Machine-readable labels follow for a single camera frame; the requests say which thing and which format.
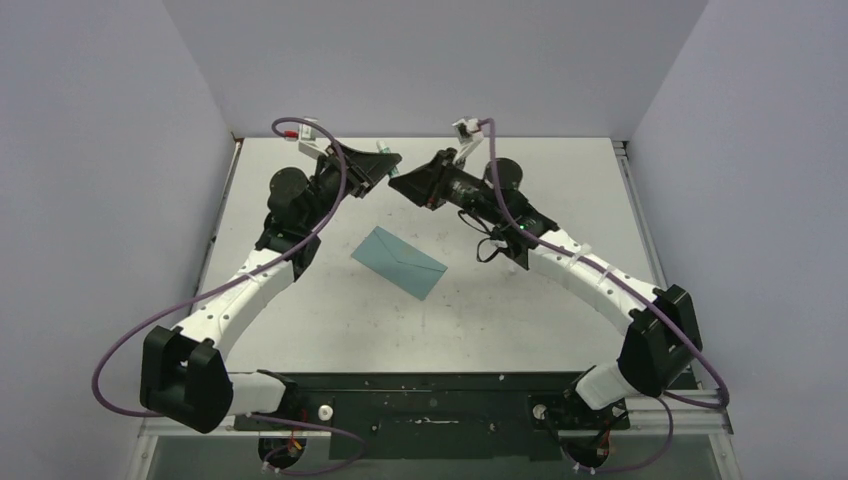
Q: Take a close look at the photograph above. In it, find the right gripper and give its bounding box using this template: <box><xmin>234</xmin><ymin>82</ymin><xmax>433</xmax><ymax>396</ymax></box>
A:
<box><xmin>388</xmin><ymin>150</ymin><xmax>501</xmax><ymax>228</ymax></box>

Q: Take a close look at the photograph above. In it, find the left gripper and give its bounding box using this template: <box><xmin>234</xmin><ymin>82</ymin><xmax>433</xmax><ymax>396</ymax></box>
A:
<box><xmin>302</xmin><ymin>143</ymin><xmax>403</xmax><ymax>233</ymax></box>

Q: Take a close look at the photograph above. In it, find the green white glue stick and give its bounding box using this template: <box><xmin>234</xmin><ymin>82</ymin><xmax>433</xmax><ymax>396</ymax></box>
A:
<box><xmin>376</xmin><ymin>140</ymin><xmax>401</xmax><ymax>177</ymax></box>

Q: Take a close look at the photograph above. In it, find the teal envelope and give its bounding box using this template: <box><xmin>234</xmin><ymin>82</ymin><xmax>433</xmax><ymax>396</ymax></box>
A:
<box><xmin>351</xmin><ymin>226</ymin><xmax>448</xmax><ymax>301</ymax></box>

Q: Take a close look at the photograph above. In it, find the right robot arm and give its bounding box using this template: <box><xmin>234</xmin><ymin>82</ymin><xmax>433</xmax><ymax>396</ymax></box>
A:
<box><xmin>389</xmin><ymin>148</ymin><xmax>703</xmax><ymax>428</ymax></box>

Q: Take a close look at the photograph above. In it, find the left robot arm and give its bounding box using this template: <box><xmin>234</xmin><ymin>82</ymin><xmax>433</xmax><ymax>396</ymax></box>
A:
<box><xmin>140</xmin><ymin>141</ymin><xmax>402</xmax><ymax>433</ymax></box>

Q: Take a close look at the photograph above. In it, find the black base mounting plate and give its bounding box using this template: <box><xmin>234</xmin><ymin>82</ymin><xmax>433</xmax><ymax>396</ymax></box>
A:
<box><xmin>231</xmin><ymin>369</ymin><xmax>631</xmax><ymax>462</ymax></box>

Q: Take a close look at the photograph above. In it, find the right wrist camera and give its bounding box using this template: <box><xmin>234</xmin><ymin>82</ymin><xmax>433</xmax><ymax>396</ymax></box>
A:
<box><xmin>452</xmin><ymin>117</ymin><xmax>485</xmax><ymax>166</ymax></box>

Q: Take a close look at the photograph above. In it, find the aluminium frame rail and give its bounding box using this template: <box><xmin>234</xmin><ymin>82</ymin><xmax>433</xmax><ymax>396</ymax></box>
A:
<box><xmin>129</xmin><ymin>390</ymin><xmax>731</xmax><ymax>479</ymax></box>

